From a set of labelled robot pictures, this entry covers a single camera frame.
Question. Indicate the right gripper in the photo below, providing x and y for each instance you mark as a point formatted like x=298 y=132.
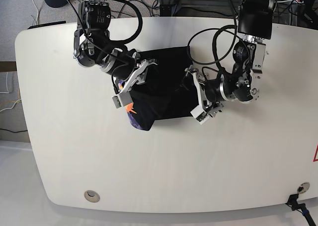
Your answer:
x=121 y=65

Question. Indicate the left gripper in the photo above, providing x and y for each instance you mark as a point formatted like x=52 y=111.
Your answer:
x=211 y=92

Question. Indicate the black T-shirt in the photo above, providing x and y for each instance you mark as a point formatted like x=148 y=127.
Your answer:
x=168 y=92

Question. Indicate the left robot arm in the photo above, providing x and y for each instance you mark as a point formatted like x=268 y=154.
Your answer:
x=252 y=25

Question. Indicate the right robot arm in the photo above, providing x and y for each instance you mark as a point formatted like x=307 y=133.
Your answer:
x=94 y=47

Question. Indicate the red warning triangle sticker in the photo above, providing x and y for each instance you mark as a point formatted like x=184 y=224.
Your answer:
x=316 y=155

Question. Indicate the silver table grommet left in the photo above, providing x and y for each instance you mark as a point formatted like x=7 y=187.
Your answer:
x=91 y=196

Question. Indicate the silver table grommet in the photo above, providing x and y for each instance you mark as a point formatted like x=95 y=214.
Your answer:
x=303 y=188
x=91 y=196

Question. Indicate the silver table grommet right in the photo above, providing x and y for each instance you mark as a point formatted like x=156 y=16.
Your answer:
x=303 y=188

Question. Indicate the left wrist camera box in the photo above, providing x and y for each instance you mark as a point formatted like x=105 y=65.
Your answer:
x=200 y=114

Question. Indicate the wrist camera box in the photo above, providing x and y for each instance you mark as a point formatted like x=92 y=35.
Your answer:
x=200 y=114
x=122 y=99

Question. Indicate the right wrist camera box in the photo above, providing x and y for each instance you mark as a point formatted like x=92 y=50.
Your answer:
x=122 y=99

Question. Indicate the aluminium frame post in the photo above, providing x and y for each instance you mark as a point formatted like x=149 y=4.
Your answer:
x=167 y=8

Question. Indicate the black clamp with cable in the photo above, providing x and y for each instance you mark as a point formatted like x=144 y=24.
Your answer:
x=295 y=206

